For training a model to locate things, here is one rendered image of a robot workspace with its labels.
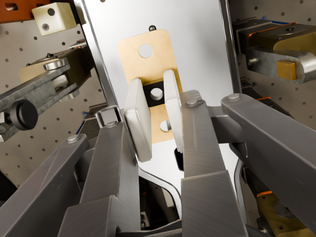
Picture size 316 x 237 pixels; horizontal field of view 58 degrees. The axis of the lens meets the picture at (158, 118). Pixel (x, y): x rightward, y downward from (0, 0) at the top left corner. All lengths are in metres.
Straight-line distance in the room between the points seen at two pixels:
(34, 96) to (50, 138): 0.53
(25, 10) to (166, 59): 0.25
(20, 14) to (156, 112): 0.24
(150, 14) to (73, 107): 0.45
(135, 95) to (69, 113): 0.68
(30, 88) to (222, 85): 0.29
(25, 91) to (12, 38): 0.51
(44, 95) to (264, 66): 0.31
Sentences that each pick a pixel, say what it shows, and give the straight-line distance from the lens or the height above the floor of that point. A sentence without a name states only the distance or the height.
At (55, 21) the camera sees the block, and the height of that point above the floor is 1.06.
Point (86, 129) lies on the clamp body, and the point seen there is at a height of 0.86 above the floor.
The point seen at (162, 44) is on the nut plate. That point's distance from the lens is 0.21.
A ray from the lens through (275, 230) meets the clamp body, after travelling 0.62.
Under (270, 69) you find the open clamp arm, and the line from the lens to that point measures 0.45.
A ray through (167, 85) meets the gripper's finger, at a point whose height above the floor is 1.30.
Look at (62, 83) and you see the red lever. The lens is 0.42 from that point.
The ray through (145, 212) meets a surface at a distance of 0.61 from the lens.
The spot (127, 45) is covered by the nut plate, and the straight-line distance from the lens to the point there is 0.21.
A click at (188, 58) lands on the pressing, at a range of 0.46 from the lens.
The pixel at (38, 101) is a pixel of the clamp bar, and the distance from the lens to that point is 0.37.
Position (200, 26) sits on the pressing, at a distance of 0.46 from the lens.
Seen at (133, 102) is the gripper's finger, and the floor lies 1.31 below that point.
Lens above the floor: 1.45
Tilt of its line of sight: 68 degrees down
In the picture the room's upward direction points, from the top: 178 degrees clockwise
